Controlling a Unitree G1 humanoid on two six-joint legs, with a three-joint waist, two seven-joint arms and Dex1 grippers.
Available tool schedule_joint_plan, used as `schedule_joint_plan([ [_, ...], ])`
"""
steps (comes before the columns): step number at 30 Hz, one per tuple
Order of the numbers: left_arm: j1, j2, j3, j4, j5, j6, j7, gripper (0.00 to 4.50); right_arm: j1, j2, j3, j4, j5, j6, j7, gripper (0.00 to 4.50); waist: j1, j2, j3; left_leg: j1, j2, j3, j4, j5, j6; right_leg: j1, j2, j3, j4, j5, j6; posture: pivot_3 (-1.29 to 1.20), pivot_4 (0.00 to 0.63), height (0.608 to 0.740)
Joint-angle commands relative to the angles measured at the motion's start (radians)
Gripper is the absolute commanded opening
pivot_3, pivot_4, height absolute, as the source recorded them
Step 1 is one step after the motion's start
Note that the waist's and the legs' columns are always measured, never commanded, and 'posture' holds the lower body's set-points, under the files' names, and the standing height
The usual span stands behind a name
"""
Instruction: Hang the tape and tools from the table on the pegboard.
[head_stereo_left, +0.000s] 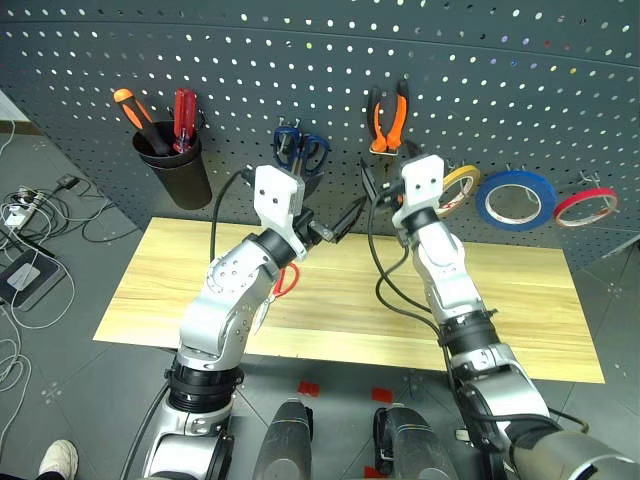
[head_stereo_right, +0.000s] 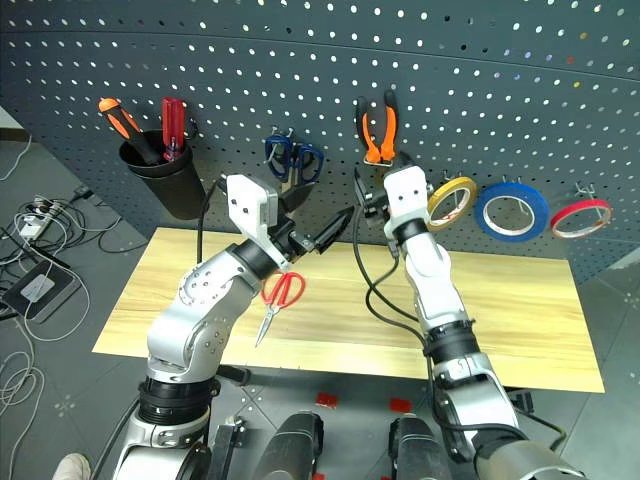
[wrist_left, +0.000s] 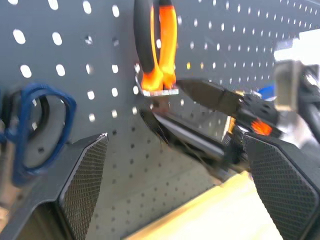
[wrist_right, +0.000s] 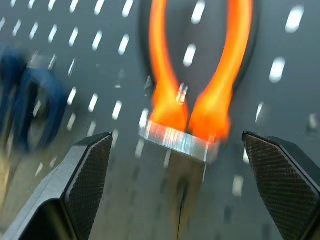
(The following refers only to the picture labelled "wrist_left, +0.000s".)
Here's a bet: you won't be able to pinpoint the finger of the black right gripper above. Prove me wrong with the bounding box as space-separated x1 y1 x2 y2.
177 78 242 118

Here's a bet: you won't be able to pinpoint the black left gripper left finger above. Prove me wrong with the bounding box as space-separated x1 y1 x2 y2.
0 132 109 240

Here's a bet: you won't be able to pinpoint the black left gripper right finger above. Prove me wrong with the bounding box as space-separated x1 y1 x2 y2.
240 131 320 240

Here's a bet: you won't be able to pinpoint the orange and black handled pliers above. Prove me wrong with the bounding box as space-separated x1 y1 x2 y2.
133 0 180 91

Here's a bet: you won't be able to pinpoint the grey metal pegboard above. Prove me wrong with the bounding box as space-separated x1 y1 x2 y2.
0 0 320 240

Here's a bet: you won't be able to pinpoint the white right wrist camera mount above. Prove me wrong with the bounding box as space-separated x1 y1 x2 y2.
273 59 302 112

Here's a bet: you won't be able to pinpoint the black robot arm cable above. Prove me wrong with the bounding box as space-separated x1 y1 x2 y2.
298 64 320 142

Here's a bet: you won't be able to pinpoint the blue handled scissors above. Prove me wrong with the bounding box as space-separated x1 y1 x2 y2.
0 83 77 188

